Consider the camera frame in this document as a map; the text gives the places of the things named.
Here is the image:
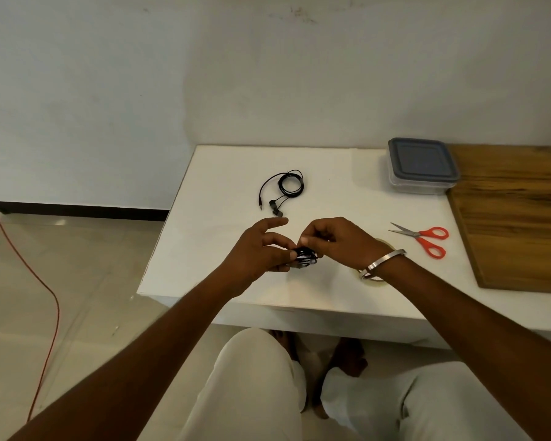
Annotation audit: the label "person's right hand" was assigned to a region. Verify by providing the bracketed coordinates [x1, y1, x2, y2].
[297, 216, 394, 271]

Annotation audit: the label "person's left hand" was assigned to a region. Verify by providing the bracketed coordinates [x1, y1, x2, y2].
[218, 217, 299, 299]

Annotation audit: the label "black wired earphones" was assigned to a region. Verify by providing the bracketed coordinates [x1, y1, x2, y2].
[258, 169, 305, 219]
[288, 245, 320, 270]

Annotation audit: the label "clear tape roll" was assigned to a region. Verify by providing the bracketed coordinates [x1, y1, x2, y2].
[356, 238, 395, 286]

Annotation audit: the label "red-handled scissors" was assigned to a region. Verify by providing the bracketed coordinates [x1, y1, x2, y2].
[389, 222, 450, 260]

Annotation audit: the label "container with grey lid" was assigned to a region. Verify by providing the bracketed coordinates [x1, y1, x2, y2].
[387, 137, 461, 196]

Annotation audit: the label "person's right forearm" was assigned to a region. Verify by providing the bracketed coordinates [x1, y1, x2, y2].
[376, 254, 551, 441]

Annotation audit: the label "person's left forearm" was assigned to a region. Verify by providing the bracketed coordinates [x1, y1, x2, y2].
[9, 268, 239, 441]

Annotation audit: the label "person's left foot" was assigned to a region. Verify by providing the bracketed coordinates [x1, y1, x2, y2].
[268, 329, 300, 361]

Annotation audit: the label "person's foot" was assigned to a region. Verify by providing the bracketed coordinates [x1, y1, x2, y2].
[328, 337, 369, 378]
[268, 329, 300, 361]

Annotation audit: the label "person's right foot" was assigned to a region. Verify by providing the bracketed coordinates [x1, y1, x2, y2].
[328, 337, 369, 378]

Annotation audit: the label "person's white trousers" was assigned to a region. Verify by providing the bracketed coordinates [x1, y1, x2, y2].
[176, 328, 529, 441]

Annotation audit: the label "brown wooden board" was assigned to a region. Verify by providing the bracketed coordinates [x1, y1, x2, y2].
[446, 144, 551, 295]

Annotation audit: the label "black skirting board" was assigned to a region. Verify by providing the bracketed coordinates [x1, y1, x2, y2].
[0, 200, 170, 222]

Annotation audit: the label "silver bracelet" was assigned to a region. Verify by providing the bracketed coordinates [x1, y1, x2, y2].
[360, 248, 408, 282]

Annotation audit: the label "red power cable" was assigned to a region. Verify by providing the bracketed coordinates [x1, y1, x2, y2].
[0, 192, 61, 423]

